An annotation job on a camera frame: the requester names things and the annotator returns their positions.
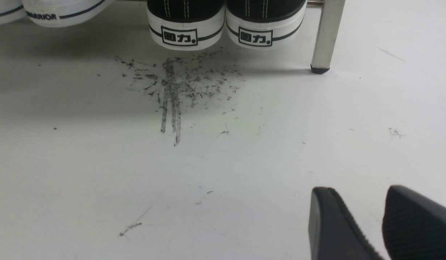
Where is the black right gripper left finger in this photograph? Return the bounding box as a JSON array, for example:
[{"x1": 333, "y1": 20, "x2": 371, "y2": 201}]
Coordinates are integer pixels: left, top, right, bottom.
[{"x1": 309, "y1": 187, "x2": 383, "y2": 260}]

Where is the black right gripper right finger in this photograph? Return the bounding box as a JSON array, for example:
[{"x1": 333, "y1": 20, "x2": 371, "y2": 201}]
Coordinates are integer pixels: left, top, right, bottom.
[{"x1": 382, "y1": 185, "x2": 446, "y2": 260}]

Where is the stainless steel shoe rack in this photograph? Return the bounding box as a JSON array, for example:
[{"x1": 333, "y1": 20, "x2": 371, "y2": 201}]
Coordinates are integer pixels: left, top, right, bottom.
[{"x1": 307, "y1": 0, "x2": 345, "y2": 75}]

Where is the black canvas sneaker right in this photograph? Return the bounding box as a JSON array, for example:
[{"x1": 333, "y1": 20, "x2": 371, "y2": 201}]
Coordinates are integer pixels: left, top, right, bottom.
[{"x1": 225, "y1": 0, "x2": 308, "y2": 50}]

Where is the black canvas sneaker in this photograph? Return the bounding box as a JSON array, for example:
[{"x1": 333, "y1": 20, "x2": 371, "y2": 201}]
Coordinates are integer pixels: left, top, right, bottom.
[
  {"x1": 147, "y1": 0, "x2": 226, "y2": 51},
  {"x1": 225, "y1": 0, "x2": 308, "y2": 50}
]

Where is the black canvas sneaker left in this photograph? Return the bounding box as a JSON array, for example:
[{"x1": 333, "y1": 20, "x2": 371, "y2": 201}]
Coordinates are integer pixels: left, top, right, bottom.
[{"x1": 147, "y1": 0, "x2": 226, "y2": 51}]

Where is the navy canvas shoe right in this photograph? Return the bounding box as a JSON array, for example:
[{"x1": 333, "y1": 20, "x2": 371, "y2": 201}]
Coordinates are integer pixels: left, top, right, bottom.
[{"x1": 22, "y1": 0, "x2": 114, "y2": 28}]

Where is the navy canvas shoe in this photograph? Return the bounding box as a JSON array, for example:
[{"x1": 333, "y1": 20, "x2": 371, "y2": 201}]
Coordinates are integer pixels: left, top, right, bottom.
[
  {"x1": 0, "y1": 0, "x2": 26, "y2": 25},
  {"x1": 22, "y1": 0, "x2": 114, "y2": 28}
]

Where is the navy canvas shoe left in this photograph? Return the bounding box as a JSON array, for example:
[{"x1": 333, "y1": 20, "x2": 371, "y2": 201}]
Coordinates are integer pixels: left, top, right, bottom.
[{"x1": 0, "y1": 0, "x2": 26, "y2": 25}]

